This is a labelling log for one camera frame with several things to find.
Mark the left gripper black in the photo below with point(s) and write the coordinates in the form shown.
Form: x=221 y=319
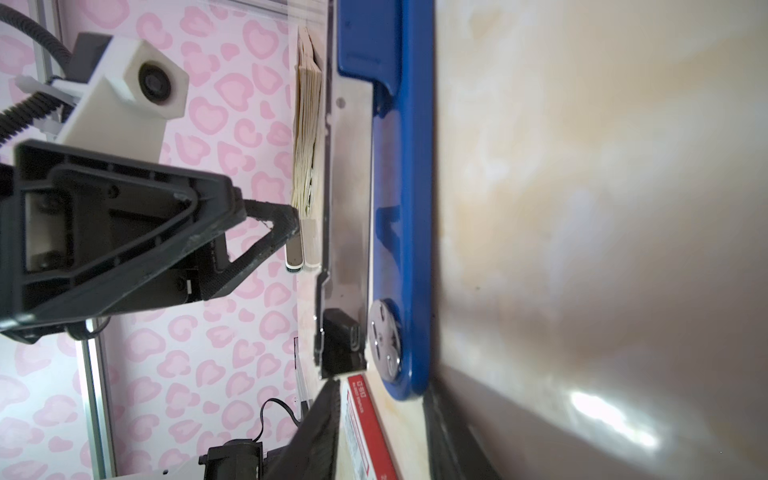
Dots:
x=87 y=235

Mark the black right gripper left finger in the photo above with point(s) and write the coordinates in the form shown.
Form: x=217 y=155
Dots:
x=312 y=452

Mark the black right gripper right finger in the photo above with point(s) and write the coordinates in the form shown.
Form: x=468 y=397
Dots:
x=453 y=451

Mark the red white staple box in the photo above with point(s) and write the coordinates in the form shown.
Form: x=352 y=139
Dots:
x=367 y=445

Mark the dark blue booklet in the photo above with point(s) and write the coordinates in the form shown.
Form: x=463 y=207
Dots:
x=307 y=111

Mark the aluminium corner frame post left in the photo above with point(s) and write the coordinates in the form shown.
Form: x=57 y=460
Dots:
x=95 y=390

